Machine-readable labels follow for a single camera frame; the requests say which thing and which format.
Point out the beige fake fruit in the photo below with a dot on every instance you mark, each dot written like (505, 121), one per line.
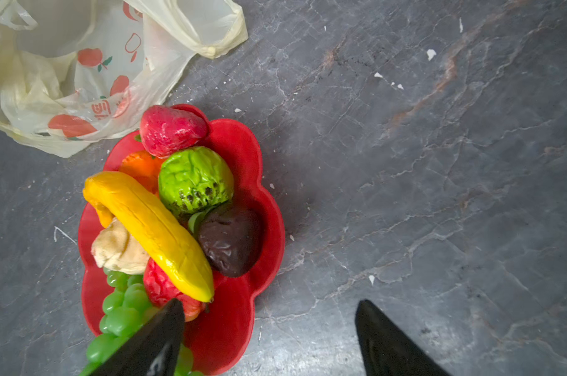
(116, 249)

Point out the red flower-shaped plate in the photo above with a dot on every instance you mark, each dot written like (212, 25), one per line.
(219, 338)

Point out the orange fake tangerine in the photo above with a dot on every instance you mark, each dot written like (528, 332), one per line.
(144, 168)

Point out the dark brown fake fruit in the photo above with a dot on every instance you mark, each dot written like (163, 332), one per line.
(230, 236)

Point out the green fake grape bunch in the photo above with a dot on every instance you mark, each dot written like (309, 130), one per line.
(125, 310)

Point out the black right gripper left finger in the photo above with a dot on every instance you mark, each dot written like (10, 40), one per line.
(153, 350)

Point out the pink red fake peach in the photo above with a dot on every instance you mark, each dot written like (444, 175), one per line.
(166, 130)

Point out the green fake pear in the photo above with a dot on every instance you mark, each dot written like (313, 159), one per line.
(193, 180)

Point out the cream plastic bag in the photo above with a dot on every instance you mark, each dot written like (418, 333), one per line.
(76, 72)

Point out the red fake strawberry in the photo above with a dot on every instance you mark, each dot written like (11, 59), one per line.
(161, 290)

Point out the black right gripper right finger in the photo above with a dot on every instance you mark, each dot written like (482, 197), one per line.
(385, 349)

